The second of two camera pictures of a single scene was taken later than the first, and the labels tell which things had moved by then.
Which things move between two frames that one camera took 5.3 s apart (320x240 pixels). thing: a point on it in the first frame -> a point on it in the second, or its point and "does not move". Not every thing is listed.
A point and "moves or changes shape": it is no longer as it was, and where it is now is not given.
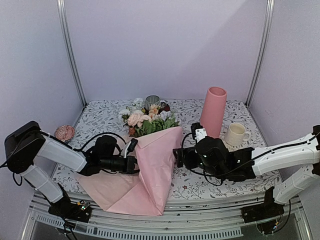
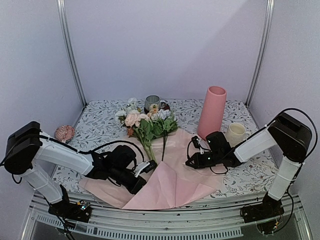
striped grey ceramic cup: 152,99 does not move
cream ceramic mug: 235,134 does not move
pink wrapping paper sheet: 142,192 moves or changes shape
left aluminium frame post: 63,17 does not move
